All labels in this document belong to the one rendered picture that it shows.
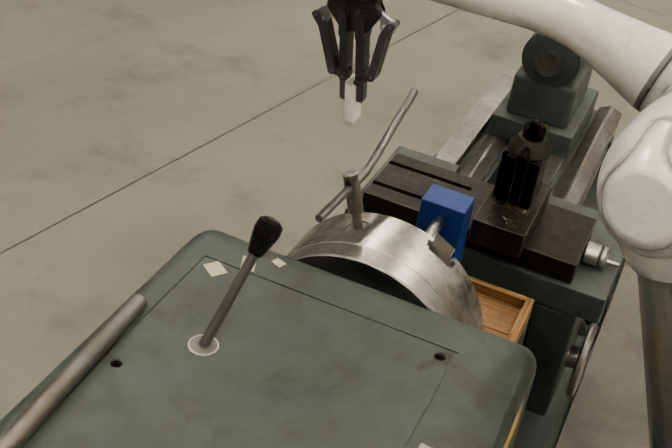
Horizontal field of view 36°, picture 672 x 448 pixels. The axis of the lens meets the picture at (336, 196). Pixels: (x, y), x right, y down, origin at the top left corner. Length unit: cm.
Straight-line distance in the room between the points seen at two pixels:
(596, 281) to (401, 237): 65
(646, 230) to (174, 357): 53
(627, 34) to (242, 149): 284
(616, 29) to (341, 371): 52
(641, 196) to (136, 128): 318
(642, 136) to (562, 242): 94
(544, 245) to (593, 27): 78
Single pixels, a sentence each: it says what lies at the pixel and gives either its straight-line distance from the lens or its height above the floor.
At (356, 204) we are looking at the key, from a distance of 145.
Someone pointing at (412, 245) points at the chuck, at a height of 123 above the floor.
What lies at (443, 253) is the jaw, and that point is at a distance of 150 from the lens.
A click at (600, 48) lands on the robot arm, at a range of 130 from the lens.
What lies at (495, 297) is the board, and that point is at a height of 89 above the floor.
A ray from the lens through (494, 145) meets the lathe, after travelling 251.
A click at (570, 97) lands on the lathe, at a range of 249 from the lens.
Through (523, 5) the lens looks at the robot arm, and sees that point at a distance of 129.
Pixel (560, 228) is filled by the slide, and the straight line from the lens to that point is 206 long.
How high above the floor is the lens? 207
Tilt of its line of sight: 33 degrees down
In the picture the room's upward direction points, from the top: 8 degrees clockwise
